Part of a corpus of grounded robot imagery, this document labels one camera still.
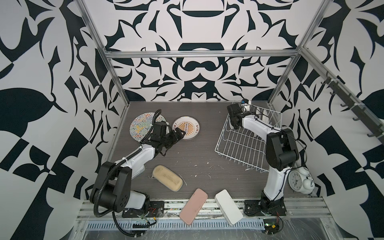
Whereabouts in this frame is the orange sunburst pattern plate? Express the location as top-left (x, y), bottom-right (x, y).
top-left (172, 116), bottom-right (201, 140)

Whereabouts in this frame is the colourful squiggle pattern plate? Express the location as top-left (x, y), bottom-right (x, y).
top-left (130, 112), bottom-right (155, 142)

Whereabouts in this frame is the green rimmed white plate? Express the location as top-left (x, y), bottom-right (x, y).
top-left (241, 104), bottom-right (259, 118)

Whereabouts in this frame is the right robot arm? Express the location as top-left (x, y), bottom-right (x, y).
top-left (227, 100), bottom-right (314, 212)

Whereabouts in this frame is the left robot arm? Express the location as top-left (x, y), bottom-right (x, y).
top-left (90, 109), bottom-right (186, 218)

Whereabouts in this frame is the beige glasses case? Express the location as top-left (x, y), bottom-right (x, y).
top-left (152, 165), bottom-right (184, 192)

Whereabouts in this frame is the pink glasses case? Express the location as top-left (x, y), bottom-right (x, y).
top-left (179, 188), bottom-right (208, 226)

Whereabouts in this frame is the white twin bell alarm clock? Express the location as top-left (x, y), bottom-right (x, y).
top-left (288, 167), bottom-right (315, 195)

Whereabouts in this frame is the white glasses case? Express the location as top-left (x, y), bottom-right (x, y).
top-left (215, 190), bottom-right (243, 226)

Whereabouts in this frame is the small circuit board with LED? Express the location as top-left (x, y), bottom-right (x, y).
top-left (263, 217), bottom-right (284, 236)

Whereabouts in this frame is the white wire dish rack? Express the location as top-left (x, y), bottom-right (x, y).
top-left (215, 105), bottom-right (282, 173)

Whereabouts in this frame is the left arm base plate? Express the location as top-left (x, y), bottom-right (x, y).
top-left (122, 201), bottom-right (165, 219)

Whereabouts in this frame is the white slotted cable duct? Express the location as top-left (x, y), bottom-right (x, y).
top-left (87, 219), bottom-right (265, 231)

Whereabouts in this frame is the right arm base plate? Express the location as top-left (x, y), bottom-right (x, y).
top-left (244, 198), bottom-right (287, 217)

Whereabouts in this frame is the aluminium front mounting rail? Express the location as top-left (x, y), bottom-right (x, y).
top-left (76, 198), bottom-right (332, 221)

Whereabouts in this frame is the black wall hook rail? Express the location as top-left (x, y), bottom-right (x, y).
top-left (322, 71), bottom-right (384, 145)

